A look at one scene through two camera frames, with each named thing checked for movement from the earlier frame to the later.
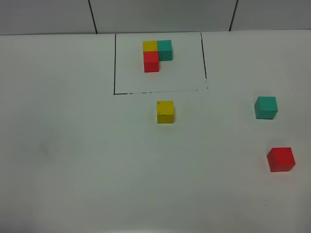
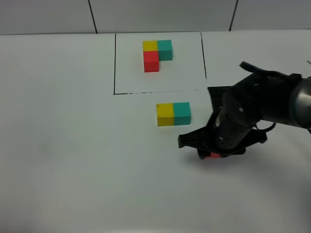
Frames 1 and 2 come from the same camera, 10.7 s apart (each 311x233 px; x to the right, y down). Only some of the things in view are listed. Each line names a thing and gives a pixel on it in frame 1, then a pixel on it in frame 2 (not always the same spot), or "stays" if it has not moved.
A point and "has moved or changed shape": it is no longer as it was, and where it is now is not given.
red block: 281,159 -> 213,156
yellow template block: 150,45 stays
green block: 266,107 has moved or changed shape
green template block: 164,50 stays
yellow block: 165,112 stays
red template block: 151,61 stays
